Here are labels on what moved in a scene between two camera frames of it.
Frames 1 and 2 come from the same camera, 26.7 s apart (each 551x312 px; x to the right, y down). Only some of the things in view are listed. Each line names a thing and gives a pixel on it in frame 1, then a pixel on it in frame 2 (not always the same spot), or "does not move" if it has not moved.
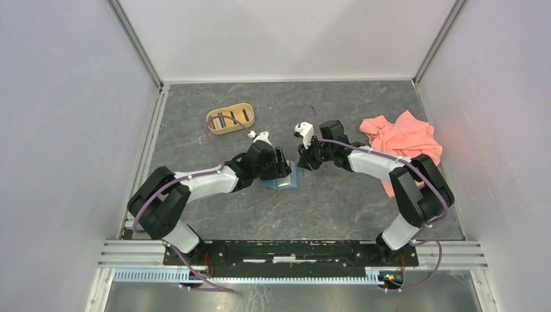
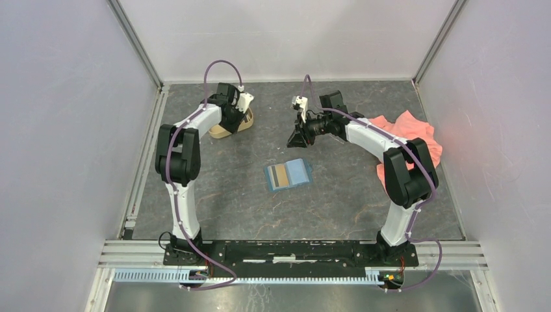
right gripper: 305,160 to 299,138
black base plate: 287,259 does not move
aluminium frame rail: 466,255 does not move
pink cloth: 403,138 does not move
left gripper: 279,169 to 232,128
